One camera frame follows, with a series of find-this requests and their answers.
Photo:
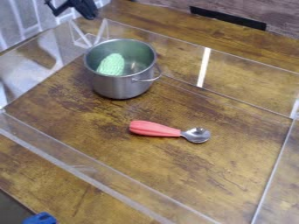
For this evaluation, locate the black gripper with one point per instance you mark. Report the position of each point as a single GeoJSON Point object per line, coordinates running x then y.
{"type": "Point", "coordinates": [86, 7]}

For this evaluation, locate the green bitter gourd toy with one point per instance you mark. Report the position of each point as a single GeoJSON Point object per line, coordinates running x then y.
{"type": "Point", "coordinates": [112, 65]}

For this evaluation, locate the silver metal pot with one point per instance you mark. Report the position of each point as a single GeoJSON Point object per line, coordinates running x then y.
{"type": "Point", "coordinates": [141, 70]}

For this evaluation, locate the blue object at corner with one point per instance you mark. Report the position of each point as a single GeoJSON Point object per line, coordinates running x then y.
{"type": "Point", "coordinates": [41, 218]}

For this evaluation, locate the clear acrylic barrier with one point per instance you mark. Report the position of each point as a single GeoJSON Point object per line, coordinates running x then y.
{"type": "Point", "coordinates": [74, 162]}

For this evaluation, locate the black strip on wall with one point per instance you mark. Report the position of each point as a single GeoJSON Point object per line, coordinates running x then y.
{"type": "Point", "coordinates": [229, 18]}

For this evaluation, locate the red handled metal spoon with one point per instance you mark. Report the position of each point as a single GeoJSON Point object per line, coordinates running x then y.
{"type": "Point", "coordinates": [197, 135]}

